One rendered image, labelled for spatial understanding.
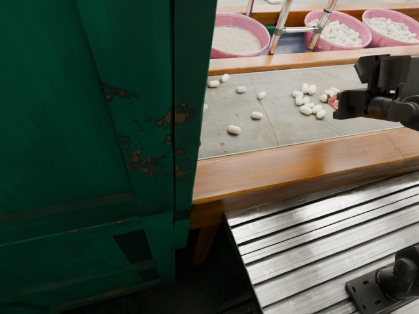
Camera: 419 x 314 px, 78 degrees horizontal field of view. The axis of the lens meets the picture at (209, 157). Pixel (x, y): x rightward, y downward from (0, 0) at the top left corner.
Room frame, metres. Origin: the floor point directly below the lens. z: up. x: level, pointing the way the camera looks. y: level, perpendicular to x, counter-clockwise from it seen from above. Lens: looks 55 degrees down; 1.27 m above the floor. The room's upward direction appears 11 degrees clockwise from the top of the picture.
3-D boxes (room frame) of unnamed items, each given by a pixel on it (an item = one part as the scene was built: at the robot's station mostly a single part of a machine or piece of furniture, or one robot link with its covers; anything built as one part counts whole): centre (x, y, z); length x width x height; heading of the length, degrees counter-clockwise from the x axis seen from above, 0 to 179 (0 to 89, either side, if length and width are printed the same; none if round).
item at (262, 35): (0.90, 0.00, 0.72); 0.27 x 0.27 x 0.10
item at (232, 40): (0.90, 0.00, 0.71); 0.22 x 0.22 x 0.06
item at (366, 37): (1.07, -0.40, 0.72); 0.27 x 0.27 x 0.10
